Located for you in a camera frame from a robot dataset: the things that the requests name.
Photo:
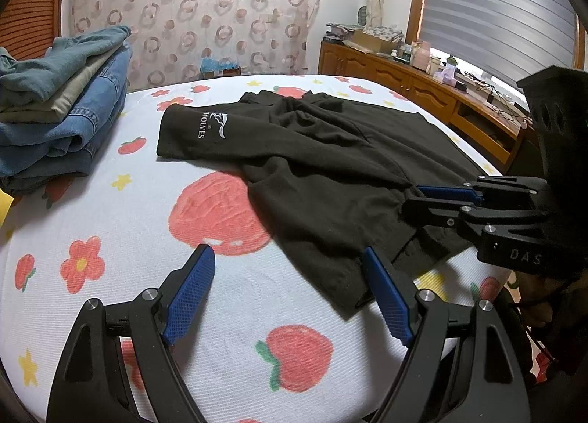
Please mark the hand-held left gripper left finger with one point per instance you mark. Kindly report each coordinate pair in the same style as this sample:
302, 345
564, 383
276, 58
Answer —
193, 294

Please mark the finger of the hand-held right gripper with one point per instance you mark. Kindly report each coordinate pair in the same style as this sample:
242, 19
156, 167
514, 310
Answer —
450, 193
432, 214

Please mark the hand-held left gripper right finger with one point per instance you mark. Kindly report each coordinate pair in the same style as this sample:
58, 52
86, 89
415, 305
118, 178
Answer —
386, 299

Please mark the black pants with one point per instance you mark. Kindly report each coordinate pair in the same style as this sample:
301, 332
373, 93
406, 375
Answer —
321, 175

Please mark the person's right hand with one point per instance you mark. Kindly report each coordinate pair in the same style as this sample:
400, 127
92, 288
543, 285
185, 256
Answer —
533, 297

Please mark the strawberry and flower printed blanket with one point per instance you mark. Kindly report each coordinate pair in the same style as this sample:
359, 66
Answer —
252, 290

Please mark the pale purple box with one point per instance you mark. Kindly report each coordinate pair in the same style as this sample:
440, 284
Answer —
446, 75

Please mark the long wooden cabinet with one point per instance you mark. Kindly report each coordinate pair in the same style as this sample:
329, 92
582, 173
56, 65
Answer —
390, 78

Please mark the pink bottle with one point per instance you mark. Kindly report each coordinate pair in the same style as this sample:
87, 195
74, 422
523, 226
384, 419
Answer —
421, 56

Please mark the grey window blind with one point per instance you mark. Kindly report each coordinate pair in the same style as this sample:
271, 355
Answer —
496, 14

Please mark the open cardboard box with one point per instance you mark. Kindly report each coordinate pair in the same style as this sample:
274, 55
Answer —
376, 39

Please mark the patterned cloth pile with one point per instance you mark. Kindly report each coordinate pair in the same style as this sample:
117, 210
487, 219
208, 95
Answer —
342, 32

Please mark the folded blue jeans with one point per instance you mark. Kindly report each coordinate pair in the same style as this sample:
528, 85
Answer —
69, 138

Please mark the folded beige garment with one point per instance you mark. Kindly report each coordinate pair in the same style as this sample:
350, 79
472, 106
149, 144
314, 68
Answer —
73, 99

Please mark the blue and brown box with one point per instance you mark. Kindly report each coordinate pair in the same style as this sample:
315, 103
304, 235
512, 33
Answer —
220, 67

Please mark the folded grey-blue denim garment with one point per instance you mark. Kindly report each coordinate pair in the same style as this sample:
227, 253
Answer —
69, 60

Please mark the circle patterned curtain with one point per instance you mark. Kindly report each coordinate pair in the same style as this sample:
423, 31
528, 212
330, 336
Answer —
206, 14

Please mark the wooden slatted closet door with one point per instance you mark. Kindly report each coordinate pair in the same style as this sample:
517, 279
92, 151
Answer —
27, 0

